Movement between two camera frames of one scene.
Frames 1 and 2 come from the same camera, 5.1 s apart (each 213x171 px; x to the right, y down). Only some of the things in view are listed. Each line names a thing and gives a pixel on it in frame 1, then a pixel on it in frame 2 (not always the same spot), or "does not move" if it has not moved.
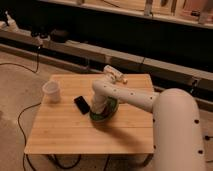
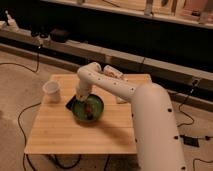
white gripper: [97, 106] → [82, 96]
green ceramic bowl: [102, 119] → [88, 110]
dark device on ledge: [57, 36] does not move
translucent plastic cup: [51, 90] does not move
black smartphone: [82, 104] → [71, 102]
